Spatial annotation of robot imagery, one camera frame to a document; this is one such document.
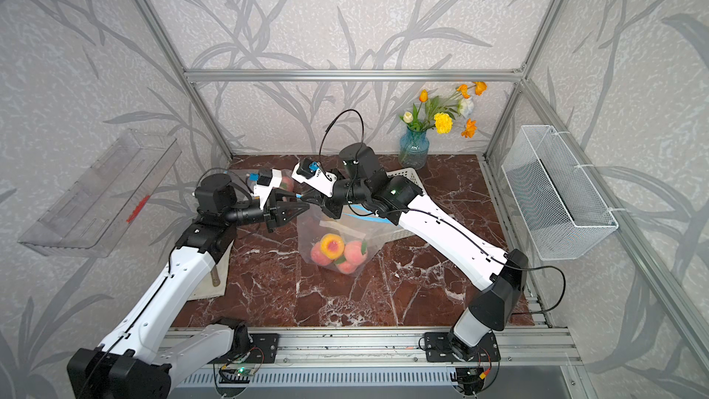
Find white wire mesh basket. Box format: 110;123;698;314
501;125;619;260

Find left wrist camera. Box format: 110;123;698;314
247;168;282;210

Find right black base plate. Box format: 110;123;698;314
420;332;500;363

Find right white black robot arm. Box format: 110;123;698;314
293;142;528;361

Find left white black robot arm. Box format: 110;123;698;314
68;174;309;398

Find yellow peach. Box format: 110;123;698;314
319;233;345;260

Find white plastic fruit basket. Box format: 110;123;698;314
382;167;427;240

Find orange yellow artificial flowers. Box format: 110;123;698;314
400;81;489;139

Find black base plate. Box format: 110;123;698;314
420;332;500;363
212;334;280;365

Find pink peach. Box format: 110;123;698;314
343;240;369;266
310;242;332;267
336;260;358;274

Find blue glass vase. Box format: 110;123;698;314
398;129;429;170

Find clear plastic wall shelf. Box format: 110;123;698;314
18;129;182;258

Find pink peach top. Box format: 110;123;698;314
336;260;358;274

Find clear zip-top bag blue zipper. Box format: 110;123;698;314
246;168;295;201

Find small brown woven basket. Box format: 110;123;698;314
210;266;221;287

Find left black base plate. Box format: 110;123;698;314
212;334;280;365

